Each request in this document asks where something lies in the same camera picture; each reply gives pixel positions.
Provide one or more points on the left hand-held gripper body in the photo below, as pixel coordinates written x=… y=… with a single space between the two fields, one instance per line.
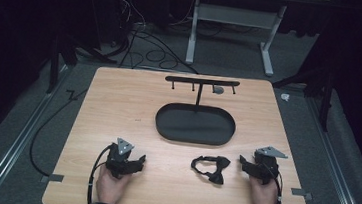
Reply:
x=119 y=163

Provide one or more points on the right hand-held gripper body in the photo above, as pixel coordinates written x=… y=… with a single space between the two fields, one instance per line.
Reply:
x=266 y=165

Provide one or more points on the black bow tie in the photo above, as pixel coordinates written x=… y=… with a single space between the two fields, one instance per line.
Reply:
x=217 y=177

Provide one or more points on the person's left hand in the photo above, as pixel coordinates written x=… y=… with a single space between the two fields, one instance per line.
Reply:
x=110 y=187

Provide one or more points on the person's right hand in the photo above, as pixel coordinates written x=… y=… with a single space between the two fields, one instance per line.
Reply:
x=265 y=199

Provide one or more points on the grey tape strip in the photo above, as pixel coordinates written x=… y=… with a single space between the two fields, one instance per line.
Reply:
x=301 y=193
x=52 y=178

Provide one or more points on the black hook rack with tray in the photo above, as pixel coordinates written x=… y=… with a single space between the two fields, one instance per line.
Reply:
x=195 y=125

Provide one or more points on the small white crumpled scrap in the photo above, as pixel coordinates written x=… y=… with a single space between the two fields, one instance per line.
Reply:
x=285 y=97

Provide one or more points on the small grey round sticker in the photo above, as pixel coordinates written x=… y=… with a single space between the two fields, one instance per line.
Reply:
x=218 y=90

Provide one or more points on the black tripod stand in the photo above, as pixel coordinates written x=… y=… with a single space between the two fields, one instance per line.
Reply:
x=326 y=96
x=55 y=63

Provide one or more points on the metal floor rail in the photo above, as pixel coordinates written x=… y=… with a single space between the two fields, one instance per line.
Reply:
x=336 y=167
x=14 y=146

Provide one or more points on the white metal desk frame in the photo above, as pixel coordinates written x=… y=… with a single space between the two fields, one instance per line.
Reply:
x=237 y=16

